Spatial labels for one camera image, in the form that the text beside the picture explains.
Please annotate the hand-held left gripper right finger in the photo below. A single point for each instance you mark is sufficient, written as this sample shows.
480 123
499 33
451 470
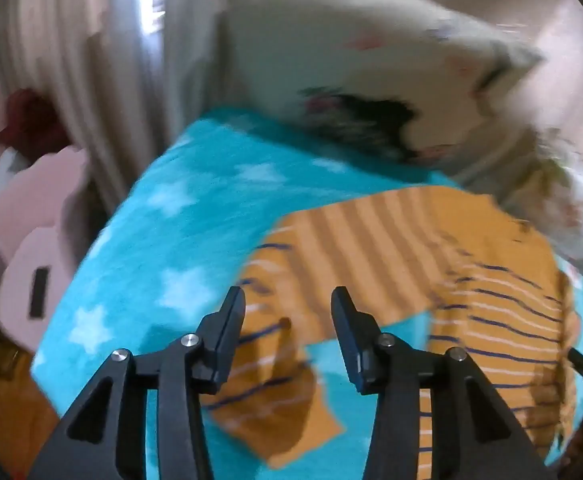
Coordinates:
345 322

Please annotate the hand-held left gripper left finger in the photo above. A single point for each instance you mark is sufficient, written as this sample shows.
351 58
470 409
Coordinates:
232 317

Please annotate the yellow striped shirt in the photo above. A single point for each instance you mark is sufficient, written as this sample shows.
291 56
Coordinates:
371 260

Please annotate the blue star printed blanket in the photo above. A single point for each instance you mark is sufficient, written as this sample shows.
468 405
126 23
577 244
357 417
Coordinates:
181 240

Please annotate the white leaf print pillow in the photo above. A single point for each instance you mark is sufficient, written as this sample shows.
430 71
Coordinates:
566 195

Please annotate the pink plush toy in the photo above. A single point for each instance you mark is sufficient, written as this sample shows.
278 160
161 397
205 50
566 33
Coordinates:
31 225

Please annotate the white figure print pillow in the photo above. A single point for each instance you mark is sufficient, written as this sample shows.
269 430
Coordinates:
331 55

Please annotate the beige curtain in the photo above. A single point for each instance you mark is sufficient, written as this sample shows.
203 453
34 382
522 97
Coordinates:
101 75

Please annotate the dark red cloth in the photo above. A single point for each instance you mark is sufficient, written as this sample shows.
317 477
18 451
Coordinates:
31 120

